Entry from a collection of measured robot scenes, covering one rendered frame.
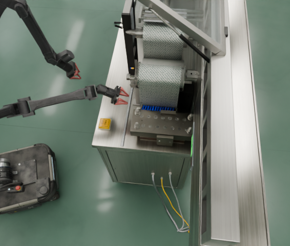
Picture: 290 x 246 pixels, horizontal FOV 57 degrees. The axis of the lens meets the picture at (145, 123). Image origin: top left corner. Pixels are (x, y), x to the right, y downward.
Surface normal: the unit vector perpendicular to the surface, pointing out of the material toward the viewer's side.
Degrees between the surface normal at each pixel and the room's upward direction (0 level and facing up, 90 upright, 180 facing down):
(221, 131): 0
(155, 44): 92
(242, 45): 0
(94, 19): 0
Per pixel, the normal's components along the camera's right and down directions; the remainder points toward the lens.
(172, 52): -0.11, 0.88
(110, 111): -0.03, -0.49
